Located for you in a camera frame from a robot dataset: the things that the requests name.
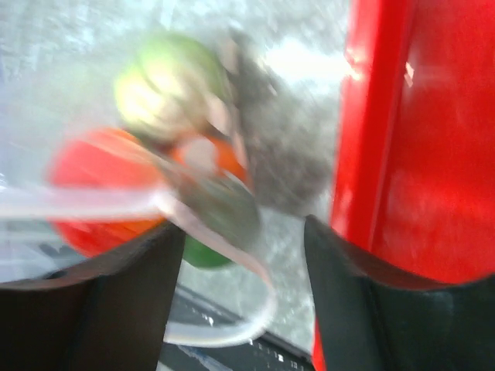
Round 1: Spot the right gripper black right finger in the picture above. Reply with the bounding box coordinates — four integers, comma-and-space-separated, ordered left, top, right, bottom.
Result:
304, 216, 494, 370

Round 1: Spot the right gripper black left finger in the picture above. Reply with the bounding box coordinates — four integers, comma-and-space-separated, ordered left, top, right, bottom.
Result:
1, 223, 185, 370

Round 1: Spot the red tomato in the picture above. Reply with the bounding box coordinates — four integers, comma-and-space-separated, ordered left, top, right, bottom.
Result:
49, 128, 165, 257

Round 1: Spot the green lime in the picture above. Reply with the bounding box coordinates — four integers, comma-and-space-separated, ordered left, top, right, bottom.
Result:
180, 172, 261, 270

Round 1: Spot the clear zip top bag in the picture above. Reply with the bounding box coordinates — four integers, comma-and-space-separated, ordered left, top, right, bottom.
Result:
1, 29, 345, 349

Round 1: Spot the light green apple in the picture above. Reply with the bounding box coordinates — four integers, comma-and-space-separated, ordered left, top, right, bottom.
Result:
114, 31, 231, 142

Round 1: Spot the orange fruit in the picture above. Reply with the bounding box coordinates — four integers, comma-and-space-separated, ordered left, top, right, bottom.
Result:
167, 136, 247, 182

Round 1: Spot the red plastic bin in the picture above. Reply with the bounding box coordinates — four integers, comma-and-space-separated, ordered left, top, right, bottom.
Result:
311, 0, 495, 371

